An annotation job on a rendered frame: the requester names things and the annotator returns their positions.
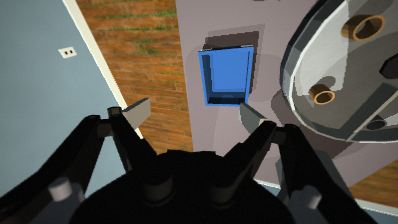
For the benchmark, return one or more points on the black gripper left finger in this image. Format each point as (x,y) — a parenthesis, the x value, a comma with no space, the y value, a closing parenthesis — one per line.
(53,193)

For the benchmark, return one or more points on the blue open crate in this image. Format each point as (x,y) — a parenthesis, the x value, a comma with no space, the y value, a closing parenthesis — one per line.
(226,74)

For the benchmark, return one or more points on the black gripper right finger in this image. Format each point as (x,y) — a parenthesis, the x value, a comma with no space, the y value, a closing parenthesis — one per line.
(314,198)

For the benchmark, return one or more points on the bronze bushing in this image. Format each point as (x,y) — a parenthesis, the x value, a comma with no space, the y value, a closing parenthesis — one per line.
(372,27)
(315,93)

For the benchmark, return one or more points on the grey metal ring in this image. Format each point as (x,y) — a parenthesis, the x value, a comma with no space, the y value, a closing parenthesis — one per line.
(375,124)

